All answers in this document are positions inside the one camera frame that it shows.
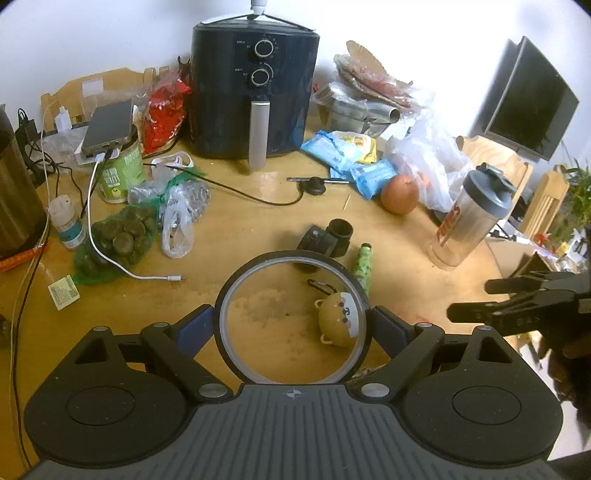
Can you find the small green label packet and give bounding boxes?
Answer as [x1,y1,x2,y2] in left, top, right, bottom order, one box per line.
[48,275,79,308]

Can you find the green label can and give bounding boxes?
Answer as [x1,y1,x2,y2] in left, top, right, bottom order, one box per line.
[98,134,145,204]

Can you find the green mesh bag dark discs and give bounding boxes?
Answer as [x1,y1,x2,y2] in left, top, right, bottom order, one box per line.
[74,203,160,285]

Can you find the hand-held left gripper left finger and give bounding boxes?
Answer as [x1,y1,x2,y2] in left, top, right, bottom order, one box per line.
[65,304,232,401]

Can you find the grey power bank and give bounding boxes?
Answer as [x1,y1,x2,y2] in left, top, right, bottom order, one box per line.
[82,100,135,157]

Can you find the white pill bottle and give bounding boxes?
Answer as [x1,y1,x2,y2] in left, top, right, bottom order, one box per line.
[47,196,88,250]

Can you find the green potted plants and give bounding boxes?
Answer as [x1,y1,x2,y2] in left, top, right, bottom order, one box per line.
[564,157,591,234]

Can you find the clear shaker bottle grey lid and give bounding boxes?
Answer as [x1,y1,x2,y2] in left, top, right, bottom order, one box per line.
[427,162,517,271]

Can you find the red snack bag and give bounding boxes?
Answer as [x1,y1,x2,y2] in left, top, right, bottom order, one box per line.
[142,76,193,156]

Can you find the crumpled clear plastic bag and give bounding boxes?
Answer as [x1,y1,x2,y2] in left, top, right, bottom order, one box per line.
[127,178,211,258]

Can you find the thin black tape ring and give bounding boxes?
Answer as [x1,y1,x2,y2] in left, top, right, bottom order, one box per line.
[213,250,371,385]

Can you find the yellow snack packet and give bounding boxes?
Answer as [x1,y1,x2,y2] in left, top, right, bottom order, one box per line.
[332,130,378,166]

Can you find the black monitor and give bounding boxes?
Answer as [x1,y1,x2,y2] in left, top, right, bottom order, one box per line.
[480,36,581,162]

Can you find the green patterned small bottle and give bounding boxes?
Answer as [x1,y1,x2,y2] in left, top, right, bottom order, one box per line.
[350,242,374,301]

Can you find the black power adapter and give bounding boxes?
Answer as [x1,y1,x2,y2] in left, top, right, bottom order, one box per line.
[16,108,41,154]

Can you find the blue snack packet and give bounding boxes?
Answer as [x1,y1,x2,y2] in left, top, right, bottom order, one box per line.
[349,159,398,201]
[300,130,363,169]

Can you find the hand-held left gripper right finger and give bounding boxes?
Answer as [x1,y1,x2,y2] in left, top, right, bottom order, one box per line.
[358,306,525,400]

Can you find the bagged flatbread stack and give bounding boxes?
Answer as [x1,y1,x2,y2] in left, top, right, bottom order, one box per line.
[335,41,428,110]

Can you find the black caster wheel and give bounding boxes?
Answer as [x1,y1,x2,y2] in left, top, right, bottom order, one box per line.
[295,224,331,271]

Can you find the yellow cat keychain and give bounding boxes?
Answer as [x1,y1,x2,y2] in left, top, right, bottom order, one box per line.
[307,278,366,347]

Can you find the dark electric kettle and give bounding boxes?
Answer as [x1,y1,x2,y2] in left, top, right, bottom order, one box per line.
[0,104,49,259]

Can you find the red paper stick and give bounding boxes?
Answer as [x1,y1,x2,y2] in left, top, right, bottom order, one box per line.
[0,242,49,273]

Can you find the dark air fryer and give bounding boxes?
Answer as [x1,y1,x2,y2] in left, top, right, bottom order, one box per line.
[190,18,322,169]

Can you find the metal pot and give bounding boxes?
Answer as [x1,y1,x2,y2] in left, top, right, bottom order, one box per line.
[314,85,403,137]

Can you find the black cable with round plug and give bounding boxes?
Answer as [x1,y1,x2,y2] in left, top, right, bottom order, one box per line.
[143,161,327,206]

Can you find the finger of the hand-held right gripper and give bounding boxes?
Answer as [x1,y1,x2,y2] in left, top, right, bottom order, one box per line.
[447,290,578,323]
[485,271,574,296]

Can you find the white usb cable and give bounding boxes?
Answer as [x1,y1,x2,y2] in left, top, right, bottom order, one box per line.
[89,154,186,283]

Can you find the orange fruit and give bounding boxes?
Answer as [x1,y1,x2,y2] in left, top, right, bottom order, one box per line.
[381,175,420,216]

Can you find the translucent white plastic bag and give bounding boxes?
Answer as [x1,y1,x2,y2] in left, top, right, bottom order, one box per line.
[385,115,474,213]

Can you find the person's right hand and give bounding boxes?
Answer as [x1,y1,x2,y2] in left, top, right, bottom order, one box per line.
[538,338,591,408]

